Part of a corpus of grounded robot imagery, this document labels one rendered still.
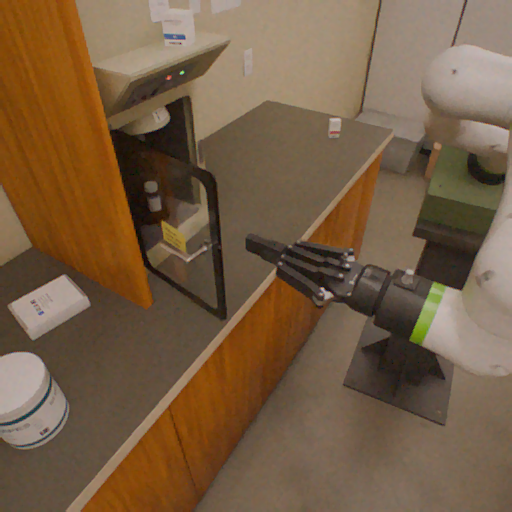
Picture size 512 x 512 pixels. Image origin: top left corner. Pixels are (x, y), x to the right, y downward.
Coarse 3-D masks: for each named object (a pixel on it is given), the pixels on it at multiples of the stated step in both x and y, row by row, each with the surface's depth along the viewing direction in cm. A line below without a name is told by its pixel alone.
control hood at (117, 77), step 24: (144, 48) 82; (168, 48) 81; (192, 48) 81; (216, 48) 87; (96, 72) 73; (120, 72) 70; (144, 72) 72; (168, 72) 79; (192, 72) 90; (120, 96) 74
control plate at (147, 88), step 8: (192, 64) 85; (176, 72) 82; (184, 72) 86; (152, 80) 77; (160, 80) 80; (168, 80) 83; (176, 80) 87; (184, 80) 91; (136, 88) 75; (144, 88) 78; (152, 88) 81; (160, 88) 84; (168, 88) 88; (136, 96) 79; (152, 96) 85; (128, 104) 80; (136, 104) 83
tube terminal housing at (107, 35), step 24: (96, 0) 71; (120, 0) 75; (144, 0) 79; (168, 0) 84; (96, 24) 72; (120, 24) 77; (144, 24) 81; (96, 48) 74; (120, 48) 79; (168, 96) 95; (192, 96) 102; (120, 120) 85; (192, 120) 110; (192, 144) 113
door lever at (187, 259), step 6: (162, 246) 82; (168, 246) 81; (174, 246) 81; (204, 246) 81; (174, 252) 80; (180, 252) 80; (198, 252) 80; (204, 252) 82; (180, 258) 80; (186, 258) 79; (192, 258) 79; (186, 264) 79
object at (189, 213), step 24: (120, 144) 82; (144, 144) 76; (144, 168) 80; (168, 168) 74; (192, 168) 69; (144, 192) 86; (168, 192) 79; (192, 192) 73; (144, 216) 92; (168, 216) 84; (192, 216) 78; (216, 216) 73; (144, 240) 99; (192, 240) 83; (216, 240) 77; (168, 264) 97; (192, 264) 89; (216, 264) 82; (192, 288) 95; (216, 288) 87; (216, 312) 94
